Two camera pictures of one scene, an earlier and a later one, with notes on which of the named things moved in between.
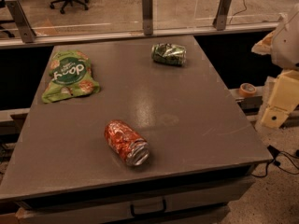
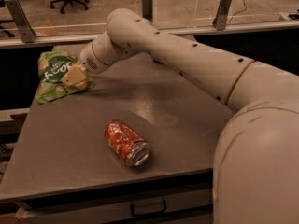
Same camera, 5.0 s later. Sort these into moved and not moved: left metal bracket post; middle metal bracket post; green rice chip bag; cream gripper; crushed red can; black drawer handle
Moved: green rice chip bag; cream gripper
Not moved: black drawer handle; left metal bracket post; crushed red can; middle metal bracket post
